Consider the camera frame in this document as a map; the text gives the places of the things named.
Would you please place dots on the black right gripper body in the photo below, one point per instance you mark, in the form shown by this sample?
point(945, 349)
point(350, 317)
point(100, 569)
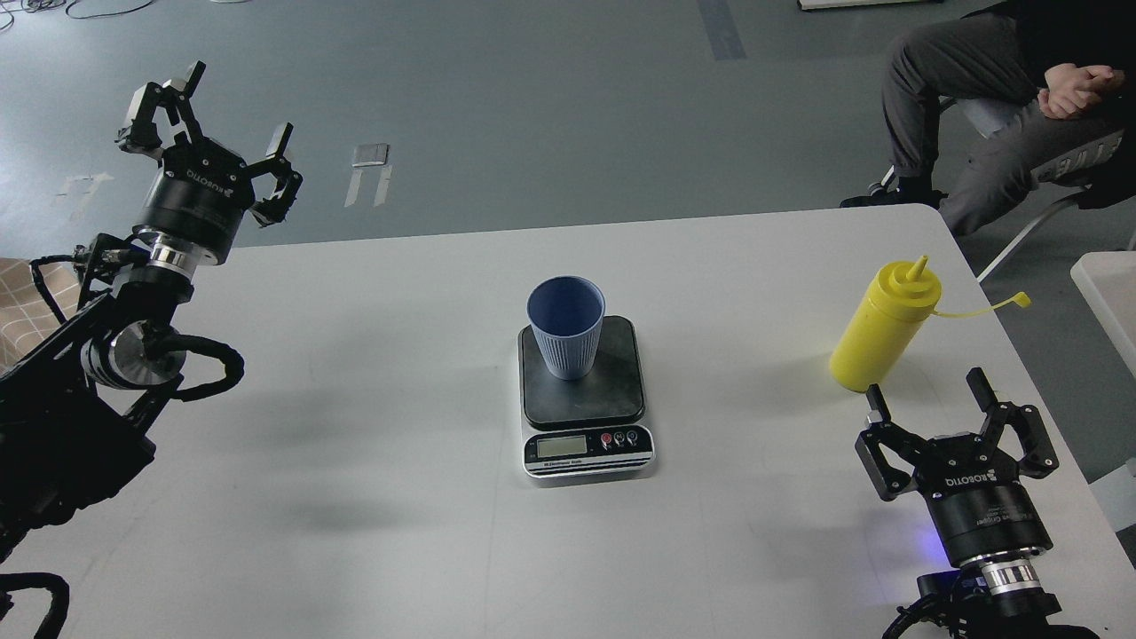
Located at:
point(978, 505)

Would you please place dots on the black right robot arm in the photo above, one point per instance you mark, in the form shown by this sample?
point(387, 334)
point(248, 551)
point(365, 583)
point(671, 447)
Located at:
point(999, 597)

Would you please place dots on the digital kitchen scale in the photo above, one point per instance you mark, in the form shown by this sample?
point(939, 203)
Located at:
point(592, 426)

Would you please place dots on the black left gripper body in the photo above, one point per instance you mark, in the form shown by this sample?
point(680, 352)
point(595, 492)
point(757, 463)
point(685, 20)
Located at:
point(199, 195)

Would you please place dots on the white side table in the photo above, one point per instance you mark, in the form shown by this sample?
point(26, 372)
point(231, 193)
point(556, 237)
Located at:
point(1107, 282)

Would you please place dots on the seated person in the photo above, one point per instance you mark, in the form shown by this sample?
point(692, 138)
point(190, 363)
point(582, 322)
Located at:
point(1065, 66)

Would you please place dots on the grey floor plate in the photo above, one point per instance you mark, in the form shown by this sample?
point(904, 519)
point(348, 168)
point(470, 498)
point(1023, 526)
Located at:
point(370, 155)

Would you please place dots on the yellow squeeze bottle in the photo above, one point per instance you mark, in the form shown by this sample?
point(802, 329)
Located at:
point(897, 302)

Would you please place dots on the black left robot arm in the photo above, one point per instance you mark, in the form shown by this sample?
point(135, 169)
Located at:
point(76, 410)

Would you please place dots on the blue ribbed cup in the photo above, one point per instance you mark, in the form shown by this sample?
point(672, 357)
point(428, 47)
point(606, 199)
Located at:
point(566, 315)

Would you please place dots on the beige checkered cloth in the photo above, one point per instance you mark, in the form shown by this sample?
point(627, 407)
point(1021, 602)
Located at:
point(26, 319)

